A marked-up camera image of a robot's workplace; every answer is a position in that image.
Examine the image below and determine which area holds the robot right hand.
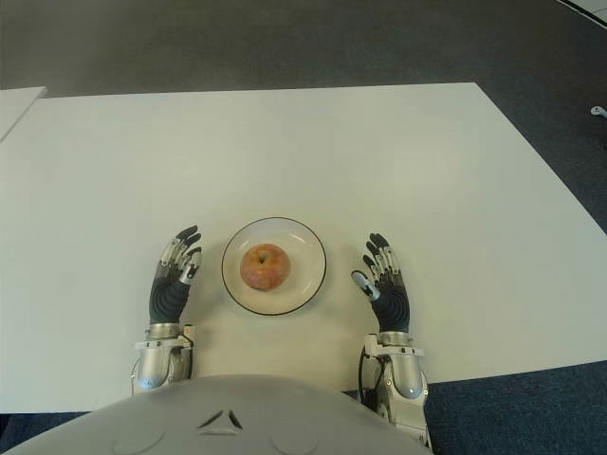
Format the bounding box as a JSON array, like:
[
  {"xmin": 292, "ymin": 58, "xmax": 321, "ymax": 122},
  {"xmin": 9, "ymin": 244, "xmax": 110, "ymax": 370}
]
[{"xmin": 350, "ymin": 231, "xmax": 412, "ymax": 336}]

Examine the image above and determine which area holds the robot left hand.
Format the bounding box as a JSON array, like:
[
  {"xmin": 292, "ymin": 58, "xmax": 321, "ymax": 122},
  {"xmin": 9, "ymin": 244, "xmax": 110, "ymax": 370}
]
[{"xmin": 149, "ymin": 225, "xmax": 204, "ymax": 326}]

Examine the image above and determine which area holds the red apple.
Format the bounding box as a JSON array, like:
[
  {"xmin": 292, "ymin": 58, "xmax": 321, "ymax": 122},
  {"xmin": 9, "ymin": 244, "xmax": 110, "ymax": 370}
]
[{"xmin": 240, "ymin": 243, "xmax": 291, "ymax": 291}]

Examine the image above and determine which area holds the white plate black rim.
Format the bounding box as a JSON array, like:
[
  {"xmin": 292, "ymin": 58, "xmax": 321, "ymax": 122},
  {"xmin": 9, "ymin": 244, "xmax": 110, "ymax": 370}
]
[{"xmin": 221, "ymin": 216, "xmax": 328, "ymax": 317}]

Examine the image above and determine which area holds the grey robot torso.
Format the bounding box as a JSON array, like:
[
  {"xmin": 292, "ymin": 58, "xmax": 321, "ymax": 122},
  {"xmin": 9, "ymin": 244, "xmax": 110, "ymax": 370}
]
[{"xmin": 0, "ymin": 373, "xmax": 435, "ymax": 455}]

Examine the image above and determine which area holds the white side table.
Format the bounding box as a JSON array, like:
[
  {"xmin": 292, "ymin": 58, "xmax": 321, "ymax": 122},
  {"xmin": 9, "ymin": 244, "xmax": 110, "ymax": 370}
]
[{"xmin": 0, "ymin": 85, "xmax": 48, "ymax": 142}]

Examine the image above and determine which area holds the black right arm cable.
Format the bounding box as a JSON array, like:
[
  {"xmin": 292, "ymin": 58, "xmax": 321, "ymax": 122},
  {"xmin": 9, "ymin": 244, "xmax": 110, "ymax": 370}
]
[{"xmin": 358, "ymin": 347, "xmax": 388, "ymax": 404}]

